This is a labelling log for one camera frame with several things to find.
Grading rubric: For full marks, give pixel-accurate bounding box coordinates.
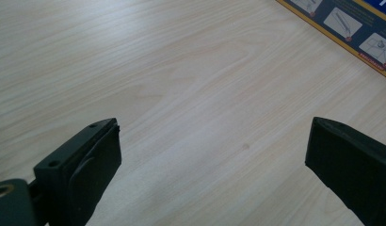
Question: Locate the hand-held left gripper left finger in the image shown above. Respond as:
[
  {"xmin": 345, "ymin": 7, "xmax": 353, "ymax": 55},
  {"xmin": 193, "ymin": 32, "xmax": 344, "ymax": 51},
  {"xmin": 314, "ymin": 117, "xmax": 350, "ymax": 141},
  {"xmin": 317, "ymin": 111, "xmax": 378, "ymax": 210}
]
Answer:
[{"xmin": 33, "ymin": 117, "xmax": 122, "ymax": 226}]

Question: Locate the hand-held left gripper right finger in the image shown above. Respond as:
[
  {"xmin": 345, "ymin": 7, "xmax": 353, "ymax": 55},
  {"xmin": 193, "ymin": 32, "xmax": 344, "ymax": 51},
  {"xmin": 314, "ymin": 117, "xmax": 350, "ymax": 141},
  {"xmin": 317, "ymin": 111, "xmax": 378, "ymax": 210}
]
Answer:
[{"xmin": 304, "ymin": 116, "xmax": 386, "ymax": 226}]

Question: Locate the blue and yellow printed box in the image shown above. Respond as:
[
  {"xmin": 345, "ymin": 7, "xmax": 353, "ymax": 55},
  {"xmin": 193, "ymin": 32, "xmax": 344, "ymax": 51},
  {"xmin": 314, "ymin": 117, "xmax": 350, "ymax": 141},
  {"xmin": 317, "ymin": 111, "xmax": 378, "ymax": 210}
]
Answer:
[{"xmin": 275, "ymin": 0, "xmax": 386, "ymax": 82}]

